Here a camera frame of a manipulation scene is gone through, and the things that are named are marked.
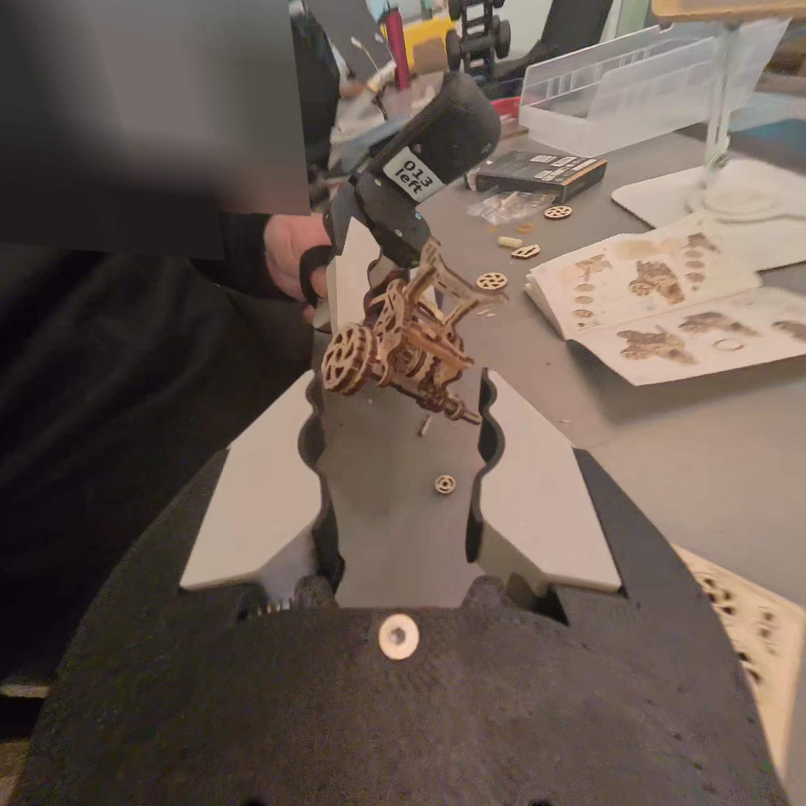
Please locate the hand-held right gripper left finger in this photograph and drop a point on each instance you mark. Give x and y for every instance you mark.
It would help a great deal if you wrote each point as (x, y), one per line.
(252, 516)

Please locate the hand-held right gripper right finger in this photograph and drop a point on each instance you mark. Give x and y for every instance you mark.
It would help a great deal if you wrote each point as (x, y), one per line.
(548, 516)

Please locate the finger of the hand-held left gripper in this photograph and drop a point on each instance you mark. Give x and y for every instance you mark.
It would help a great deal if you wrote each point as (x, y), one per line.
(381, 272)
(352, 283)

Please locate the wooden buggy model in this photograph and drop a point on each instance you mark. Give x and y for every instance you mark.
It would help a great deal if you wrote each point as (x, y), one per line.
(434, 277)

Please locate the paper instruction booklet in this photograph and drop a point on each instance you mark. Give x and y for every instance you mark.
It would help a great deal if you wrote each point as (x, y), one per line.
(743, 365)

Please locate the wooden parts sheet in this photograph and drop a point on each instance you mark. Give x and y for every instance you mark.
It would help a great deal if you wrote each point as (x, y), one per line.
(781, 692)

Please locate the person's left forearm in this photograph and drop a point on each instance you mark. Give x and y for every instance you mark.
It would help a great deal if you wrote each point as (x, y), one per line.
(245, 252)

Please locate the person's left hand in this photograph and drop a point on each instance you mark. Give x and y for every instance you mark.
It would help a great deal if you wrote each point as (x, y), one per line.
(286, 252)

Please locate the rack of black dumbbells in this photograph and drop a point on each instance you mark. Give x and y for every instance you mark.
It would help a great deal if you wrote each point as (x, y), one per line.
(482, 38)

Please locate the yellow box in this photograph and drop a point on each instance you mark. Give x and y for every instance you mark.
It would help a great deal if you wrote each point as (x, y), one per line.
(434, 34)

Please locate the black cardboard box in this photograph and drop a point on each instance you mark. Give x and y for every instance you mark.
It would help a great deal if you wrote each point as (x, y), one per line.
(535, 173)

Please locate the clear plastic bag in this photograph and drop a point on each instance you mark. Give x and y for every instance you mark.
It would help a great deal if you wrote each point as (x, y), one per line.
(504, 208)

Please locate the small round wooden part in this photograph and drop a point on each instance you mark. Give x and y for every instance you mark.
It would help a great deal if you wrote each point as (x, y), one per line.
(437, 485)

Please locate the translucent plastic container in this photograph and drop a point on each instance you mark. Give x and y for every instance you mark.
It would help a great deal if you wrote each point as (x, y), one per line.
(567, 94)

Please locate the flat slotted wooden part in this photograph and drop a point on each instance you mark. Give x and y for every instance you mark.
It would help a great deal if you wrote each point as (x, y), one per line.
(516, 253)

